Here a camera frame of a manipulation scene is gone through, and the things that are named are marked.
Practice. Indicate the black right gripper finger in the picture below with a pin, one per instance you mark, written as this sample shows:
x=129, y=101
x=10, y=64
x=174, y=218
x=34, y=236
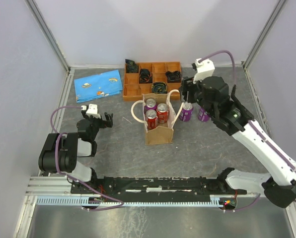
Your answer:
x=187, y=93
x=187, y=81

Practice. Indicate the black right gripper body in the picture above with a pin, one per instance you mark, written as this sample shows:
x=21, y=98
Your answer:
x=206, y=104

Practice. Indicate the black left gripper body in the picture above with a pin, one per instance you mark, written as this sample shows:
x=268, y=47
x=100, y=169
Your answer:
x=96, y=123

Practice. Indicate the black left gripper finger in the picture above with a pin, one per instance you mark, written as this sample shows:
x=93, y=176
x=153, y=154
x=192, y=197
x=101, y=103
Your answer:
x=84, y=114
x=109, y=120

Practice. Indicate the purple can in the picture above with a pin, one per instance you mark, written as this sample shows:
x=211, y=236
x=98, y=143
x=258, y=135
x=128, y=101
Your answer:
x=202, y=115
x=186, y=112
x=150, y=104

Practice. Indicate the purple can front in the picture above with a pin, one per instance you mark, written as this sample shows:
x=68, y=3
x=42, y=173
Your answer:
x=202, y=115

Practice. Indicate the red can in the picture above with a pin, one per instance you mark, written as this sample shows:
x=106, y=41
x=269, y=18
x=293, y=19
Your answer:
x=151, y=119
x=162, y=113

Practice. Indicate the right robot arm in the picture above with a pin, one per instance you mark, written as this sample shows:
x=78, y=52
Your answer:
x=229, y=115

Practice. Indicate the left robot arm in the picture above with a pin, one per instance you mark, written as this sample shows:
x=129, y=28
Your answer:
x=60, y=153

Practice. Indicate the dark rolled tie right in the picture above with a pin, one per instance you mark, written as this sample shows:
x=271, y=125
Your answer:
x=173, y=76

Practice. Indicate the dark rolled tie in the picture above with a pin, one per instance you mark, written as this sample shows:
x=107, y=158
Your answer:
x=145, y=76
x=159, y=88
x=131, y=66
x=173, y=76

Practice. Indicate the orange wooden compartment tray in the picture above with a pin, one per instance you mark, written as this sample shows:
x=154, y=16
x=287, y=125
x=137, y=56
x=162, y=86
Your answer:
x=133, y=89

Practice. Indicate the dark rolled tie bottom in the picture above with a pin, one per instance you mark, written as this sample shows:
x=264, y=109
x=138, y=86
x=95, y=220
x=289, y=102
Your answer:
x=159, y=88

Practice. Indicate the blue patterned folded cloth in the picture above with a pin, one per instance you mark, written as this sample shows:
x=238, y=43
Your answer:
x=98, y=86

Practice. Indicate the dark rolled tie middle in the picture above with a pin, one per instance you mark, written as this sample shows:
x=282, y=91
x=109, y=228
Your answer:
x=145, y=76

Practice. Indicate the dark rolled tie top left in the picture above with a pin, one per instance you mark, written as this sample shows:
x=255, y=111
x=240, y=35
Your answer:
x=131, y=66

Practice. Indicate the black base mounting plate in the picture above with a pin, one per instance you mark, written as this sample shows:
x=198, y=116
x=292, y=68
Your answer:
x=193, y=189

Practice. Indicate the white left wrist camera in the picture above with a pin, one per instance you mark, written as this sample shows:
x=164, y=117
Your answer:
x=91, y=110

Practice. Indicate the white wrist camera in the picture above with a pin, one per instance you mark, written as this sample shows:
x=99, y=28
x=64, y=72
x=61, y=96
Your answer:
x=204, y=68
x=91, y=110

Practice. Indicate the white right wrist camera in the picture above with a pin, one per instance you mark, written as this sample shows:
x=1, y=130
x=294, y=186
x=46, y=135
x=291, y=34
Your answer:
x=204, y=68

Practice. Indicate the light blue cable duct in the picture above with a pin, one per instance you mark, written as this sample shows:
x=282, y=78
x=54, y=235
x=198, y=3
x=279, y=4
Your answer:
x=92, y=201

